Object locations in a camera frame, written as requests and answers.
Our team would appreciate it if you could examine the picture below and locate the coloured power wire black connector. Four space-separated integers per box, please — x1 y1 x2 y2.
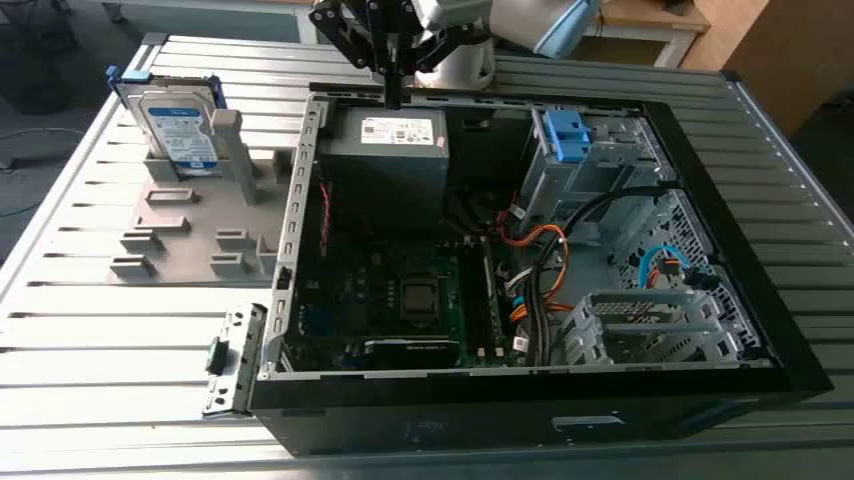
657 257 719 291

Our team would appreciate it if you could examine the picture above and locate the white floor cable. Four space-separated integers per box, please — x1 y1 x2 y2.
0 127 87 174

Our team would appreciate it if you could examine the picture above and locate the red twisted wire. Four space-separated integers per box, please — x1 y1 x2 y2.
318 180 335 254

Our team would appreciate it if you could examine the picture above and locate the silver drive cage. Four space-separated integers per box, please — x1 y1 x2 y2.
519 107 675 221

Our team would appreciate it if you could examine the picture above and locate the grey parts rack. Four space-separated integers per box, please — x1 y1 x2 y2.
108 108 299 287

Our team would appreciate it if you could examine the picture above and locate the wooden cabinet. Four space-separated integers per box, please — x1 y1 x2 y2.
679 0 854 136

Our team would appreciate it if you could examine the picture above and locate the grey power supply unit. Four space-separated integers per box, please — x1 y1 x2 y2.
316 107 452 236

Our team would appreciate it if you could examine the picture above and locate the orange wire bundle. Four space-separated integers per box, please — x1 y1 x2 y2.
499 224 575 326

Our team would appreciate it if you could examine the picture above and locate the CPU socket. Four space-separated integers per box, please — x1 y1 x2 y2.
398 279 446 326

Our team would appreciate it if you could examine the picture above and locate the black office chair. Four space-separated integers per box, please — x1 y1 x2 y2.
0 0 81 116

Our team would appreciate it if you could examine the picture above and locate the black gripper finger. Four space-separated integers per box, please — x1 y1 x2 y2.
392 0 490 111
307 0 395 111

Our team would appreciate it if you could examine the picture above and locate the blue data wire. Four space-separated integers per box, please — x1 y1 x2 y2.
638 244 689 291

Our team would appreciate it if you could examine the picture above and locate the blue plastic drive latch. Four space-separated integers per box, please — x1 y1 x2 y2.
543 108 594 164

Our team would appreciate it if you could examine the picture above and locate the black RAM slot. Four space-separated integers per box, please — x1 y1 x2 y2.
462 238 486 346

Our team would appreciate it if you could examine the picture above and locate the silver disk bay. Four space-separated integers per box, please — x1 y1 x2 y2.
559 288 746 366

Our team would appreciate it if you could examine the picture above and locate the green motherboard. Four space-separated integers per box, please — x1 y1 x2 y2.
286 239 528 371

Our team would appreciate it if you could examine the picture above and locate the black cable bundle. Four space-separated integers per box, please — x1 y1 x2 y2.
523 185 669 366

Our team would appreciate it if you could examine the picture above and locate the hard disk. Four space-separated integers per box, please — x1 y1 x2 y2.
105 72 226 179

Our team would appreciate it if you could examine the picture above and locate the black PC case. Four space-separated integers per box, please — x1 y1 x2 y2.
247 82 835 459

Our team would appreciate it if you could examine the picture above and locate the blue floor cable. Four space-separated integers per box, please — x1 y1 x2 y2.
0 187 45 217

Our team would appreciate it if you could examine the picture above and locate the silver hinged card bracket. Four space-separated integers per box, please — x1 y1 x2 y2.
202 302 268 419

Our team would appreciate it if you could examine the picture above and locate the black graphics card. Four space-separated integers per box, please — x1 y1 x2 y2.
363 337 462 369

